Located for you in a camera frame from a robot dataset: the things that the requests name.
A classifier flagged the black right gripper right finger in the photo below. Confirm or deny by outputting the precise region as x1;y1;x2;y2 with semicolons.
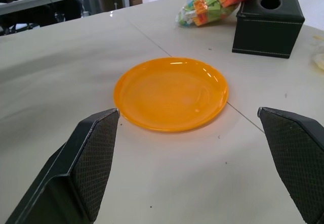
257;106;324;224

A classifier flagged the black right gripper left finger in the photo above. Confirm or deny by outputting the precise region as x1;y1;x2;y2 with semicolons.
5;108;120;224

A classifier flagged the orange plastic plate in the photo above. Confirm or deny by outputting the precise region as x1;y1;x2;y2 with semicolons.
112;57;229;133

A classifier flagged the black leather tissue box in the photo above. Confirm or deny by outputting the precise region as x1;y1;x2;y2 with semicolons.
231;0;306;59

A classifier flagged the bag of colourful building blocks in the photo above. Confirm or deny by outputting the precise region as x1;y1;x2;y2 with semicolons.
175;0;274;28

